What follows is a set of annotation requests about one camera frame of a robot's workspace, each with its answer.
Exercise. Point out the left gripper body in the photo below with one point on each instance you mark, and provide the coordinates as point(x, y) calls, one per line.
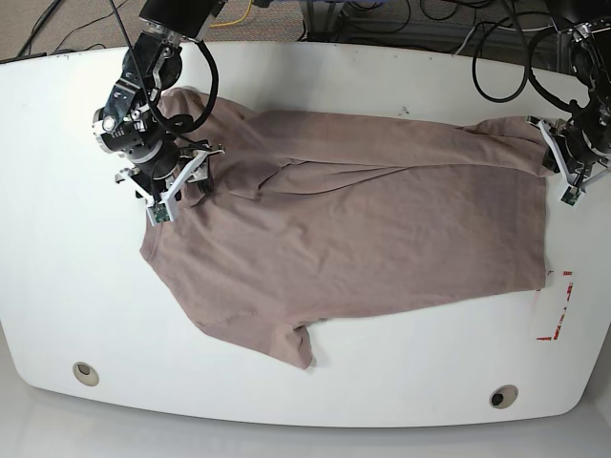
point(549, 161)

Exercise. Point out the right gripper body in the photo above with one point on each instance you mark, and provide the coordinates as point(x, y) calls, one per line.
point(202, 172)

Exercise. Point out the mauve t-shirt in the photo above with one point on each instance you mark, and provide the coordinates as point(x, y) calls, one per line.
point(318, 216)

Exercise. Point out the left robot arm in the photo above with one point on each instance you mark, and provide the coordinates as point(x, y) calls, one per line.
point(586, 135)

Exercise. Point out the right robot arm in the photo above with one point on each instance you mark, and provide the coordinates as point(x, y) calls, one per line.
point(131, 122)

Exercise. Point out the red tape rectangle marking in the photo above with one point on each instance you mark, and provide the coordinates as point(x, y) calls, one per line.
point(551, 305)

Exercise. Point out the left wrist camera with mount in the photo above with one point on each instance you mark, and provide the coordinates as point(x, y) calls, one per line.
point(565, 162)

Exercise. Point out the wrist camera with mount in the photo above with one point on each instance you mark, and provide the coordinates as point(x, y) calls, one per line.
point(161, 194)
point(565, 162)

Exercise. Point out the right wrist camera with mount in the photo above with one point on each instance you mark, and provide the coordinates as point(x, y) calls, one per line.
point(161, 194)

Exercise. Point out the left table cable grommet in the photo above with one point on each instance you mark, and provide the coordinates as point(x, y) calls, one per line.
point(86, 374)

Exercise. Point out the table cable grommet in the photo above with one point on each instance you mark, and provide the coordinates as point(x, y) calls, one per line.
point(503, 397)
point(86, 374)

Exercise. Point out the right table cable grommet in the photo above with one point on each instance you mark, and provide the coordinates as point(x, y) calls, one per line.
point(503, 397)

